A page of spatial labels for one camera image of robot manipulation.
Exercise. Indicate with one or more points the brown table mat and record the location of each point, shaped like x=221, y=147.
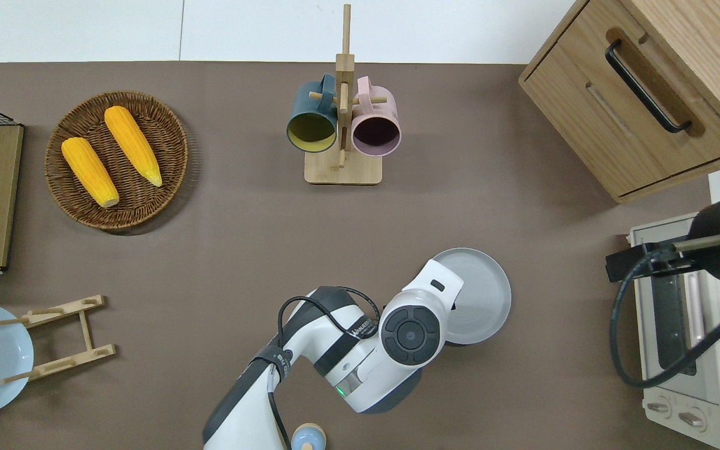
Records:
x=460, y=187

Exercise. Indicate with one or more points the brown wicker tray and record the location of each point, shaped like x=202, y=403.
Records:
x=160, y=144

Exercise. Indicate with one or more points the yellow corn cob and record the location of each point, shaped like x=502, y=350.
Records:
x=88, y=170
x=132, y=144

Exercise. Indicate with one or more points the dark teal mug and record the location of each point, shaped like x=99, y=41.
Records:
x=304, y=106

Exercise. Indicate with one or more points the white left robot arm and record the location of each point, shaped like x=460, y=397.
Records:
x=360, y=369

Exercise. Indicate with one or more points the gray round plate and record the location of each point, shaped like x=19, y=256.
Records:
x=485, y=294

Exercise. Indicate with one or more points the wooden mug rack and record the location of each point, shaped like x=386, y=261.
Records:
x=342, y=172

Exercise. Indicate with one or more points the wooden drawer cabinet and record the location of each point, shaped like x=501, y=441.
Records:
x=710, y=37

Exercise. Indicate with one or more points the wooden plate rack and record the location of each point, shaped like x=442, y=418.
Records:
x=79, y=359

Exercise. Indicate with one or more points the pink mug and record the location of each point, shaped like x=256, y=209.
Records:
x=385, y=109

